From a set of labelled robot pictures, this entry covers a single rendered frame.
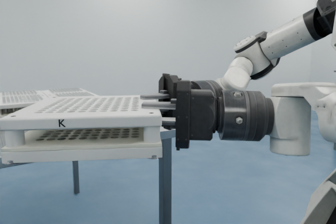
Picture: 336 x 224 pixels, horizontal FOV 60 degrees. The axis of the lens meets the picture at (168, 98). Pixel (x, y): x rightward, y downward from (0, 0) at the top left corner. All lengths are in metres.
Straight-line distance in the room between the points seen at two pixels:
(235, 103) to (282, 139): 0.10
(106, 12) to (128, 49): 0.62
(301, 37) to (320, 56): 5.82
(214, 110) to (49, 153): 0.27
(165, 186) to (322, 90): 0.87
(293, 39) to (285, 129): 0.48
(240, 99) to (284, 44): 0.49
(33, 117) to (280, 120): 0.39
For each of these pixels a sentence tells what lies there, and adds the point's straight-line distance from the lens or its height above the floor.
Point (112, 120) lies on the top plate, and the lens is 0.46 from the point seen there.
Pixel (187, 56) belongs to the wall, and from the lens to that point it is 5.01.
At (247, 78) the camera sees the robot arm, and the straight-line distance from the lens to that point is 0.80.
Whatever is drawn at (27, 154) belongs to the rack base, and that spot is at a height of 1.00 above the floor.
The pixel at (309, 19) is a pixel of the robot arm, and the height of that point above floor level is 1.25.
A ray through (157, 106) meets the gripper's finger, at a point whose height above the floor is 1.07.
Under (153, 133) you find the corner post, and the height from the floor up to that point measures 1.03.
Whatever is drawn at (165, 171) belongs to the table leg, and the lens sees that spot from 1.21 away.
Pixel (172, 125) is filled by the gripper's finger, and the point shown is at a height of 1.03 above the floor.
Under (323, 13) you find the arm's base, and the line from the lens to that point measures 0.89.
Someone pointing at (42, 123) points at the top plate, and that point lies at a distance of 0.48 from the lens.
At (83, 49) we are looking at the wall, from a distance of 4.47.
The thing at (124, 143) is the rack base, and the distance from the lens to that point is 0.47.
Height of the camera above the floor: 1.15
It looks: 8 degrees down
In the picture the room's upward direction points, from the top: straight up
